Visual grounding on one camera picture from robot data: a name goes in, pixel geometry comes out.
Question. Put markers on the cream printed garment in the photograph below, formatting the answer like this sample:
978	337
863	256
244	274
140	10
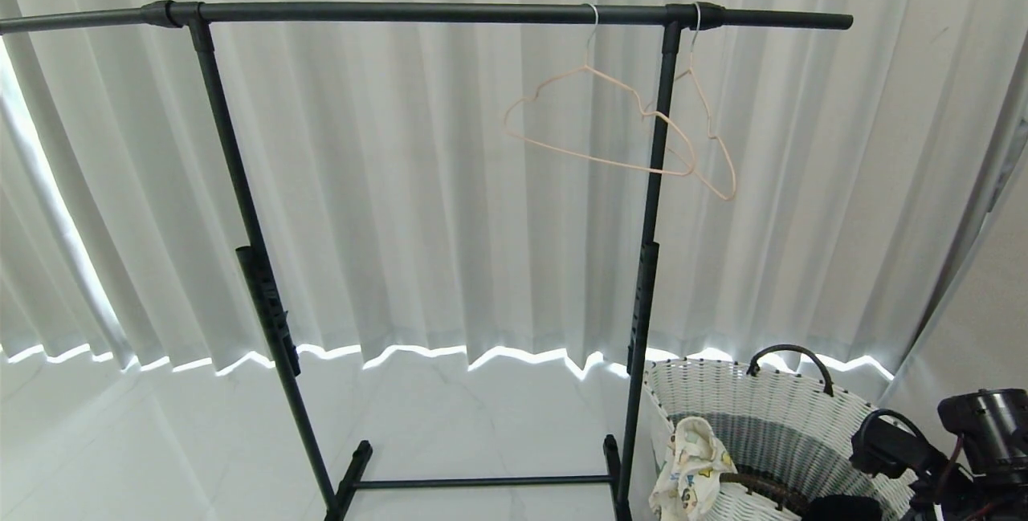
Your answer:
691	465

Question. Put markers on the white laundry basket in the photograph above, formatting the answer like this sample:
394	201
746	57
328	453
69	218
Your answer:
771	409

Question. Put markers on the white curtain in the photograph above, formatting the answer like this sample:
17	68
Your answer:
442	184

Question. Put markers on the pink clothes hanger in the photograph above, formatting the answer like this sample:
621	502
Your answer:
733	184
594	155

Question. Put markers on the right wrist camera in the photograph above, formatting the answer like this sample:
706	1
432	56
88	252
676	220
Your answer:
891	453

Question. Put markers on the black clothes rack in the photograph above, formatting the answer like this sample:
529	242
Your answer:
418	13

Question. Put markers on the black garment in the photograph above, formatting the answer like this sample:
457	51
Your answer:
843	509

